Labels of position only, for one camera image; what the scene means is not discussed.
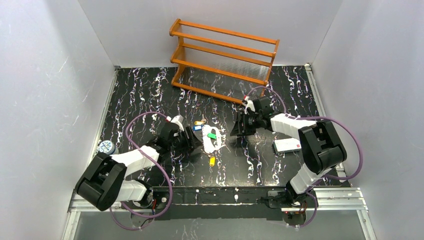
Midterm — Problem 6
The blue key tag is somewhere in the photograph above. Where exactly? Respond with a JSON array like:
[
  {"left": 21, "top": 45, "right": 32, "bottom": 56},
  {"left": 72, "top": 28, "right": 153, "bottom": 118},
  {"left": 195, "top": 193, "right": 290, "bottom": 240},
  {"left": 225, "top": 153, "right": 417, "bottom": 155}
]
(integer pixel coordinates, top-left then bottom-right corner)
[{"left": 192, "top": 125, "right": 203, "bottom": 131}]

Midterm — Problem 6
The silver metal keyring plate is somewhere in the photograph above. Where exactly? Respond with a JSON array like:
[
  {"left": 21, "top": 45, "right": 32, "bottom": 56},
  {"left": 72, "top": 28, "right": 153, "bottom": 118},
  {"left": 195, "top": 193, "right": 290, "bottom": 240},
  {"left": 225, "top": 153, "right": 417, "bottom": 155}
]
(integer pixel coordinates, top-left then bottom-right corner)
[{"left": 201, "top": 124, "right": 224, "bottom": 154}]

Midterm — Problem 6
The green key tag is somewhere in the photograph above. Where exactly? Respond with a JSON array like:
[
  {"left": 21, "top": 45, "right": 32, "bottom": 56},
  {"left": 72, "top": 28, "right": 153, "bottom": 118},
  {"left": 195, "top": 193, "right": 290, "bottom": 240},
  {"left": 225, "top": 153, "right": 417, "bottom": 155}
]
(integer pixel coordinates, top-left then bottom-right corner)
[{"left": 207, "top": 132, "right": 217, "bottom": 140}]

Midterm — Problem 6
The yellow key tag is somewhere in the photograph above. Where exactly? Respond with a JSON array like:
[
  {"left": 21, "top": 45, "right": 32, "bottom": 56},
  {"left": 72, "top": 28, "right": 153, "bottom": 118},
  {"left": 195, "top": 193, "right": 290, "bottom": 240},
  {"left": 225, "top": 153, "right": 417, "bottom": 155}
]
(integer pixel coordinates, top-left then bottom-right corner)
[{"left": 209, "top": 156, "right": 216, "bottom": 167}]

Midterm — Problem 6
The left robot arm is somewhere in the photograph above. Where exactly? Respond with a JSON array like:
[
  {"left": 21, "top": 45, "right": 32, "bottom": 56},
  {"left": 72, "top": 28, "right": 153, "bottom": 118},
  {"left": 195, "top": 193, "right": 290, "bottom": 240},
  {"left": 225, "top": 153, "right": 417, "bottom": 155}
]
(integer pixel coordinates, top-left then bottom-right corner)
[{"left": 74, "top": 122, "right": 203, "bottom": 211}]

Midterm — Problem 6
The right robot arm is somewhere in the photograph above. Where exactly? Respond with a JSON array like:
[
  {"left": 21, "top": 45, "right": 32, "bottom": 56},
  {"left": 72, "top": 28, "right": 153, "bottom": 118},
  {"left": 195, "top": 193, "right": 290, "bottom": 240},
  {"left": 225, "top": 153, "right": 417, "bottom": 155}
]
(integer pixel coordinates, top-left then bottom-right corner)
[{"left": 230, "top": 96, "right": 347, "bottom": 204}]

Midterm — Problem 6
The white card box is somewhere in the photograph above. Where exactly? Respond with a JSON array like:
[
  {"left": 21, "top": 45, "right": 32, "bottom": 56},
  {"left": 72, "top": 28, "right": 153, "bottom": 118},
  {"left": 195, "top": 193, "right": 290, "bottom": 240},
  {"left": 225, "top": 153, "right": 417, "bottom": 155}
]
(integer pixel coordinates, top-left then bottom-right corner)
[{"left": 273, "top": 138, "right": 302, "bottom": 154}]

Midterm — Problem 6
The orange wooden rack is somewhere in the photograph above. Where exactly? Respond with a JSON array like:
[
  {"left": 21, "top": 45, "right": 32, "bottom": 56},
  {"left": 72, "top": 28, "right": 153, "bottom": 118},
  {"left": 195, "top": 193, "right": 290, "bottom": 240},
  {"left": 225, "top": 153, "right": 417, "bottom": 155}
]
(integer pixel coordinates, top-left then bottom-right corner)
[{"left": 169, "top": 18, "right": 280, "bottom": 104}]

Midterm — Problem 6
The blue white round tin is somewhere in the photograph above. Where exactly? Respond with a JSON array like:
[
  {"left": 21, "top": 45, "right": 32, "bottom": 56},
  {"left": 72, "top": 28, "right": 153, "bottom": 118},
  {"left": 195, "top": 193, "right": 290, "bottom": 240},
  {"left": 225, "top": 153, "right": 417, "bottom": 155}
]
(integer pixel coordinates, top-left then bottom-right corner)
[{"left": 97, "top": 140, "right": 119, "bottom": 155}]

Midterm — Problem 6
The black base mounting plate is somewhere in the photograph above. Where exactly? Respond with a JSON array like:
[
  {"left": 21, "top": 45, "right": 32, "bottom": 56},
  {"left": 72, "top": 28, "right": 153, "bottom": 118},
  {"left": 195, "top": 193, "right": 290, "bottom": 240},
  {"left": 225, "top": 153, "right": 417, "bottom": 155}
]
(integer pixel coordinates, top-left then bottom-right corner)
[{"left": 128, "top": 186, "right": 318, "bottom": 221}]

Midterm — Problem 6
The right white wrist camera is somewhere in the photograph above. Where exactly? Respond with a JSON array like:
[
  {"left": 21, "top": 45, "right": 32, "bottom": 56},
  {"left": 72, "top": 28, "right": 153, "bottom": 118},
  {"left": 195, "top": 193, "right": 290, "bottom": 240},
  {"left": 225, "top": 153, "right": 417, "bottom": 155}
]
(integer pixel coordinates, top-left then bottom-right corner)
[{"left": 242, "top": 95, "right": 256, "bottom": 114}]

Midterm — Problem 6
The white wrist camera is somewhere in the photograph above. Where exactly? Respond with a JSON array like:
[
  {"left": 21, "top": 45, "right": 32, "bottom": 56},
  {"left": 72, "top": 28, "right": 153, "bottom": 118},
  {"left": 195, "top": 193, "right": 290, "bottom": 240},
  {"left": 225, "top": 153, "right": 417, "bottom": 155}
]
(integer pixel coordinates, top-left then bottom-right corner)
[
  {"left": 166, "top": 115, "right": 185, "bottom": 131},
  {"left": 242, "top": 95, "right": 256, "bottom": 114}
]

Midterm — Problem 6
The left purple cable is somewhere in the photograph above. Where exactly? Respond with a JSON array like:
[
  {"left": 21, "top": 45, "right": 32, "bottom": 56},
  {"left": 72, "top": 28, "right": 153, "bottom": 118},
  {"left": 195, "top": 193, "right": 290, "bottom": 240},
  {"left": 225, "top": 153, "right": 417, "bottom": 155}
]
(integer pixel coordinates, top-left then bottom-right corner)
[{"left": 109, "top": 111, "right": 174, "bottom": 231}]

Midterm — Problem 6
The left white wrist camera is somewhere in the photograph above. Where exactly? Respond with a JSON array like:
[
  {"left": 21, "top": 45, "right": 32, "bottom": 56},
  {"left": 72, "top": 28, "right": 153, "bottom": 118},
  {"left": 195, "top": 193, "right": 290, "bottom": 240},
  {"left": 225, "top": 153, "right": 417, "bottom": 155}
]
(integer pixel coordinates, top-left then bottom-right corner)
[{"left": 166, "top": 115, "right": 185, "bottom": 131}]

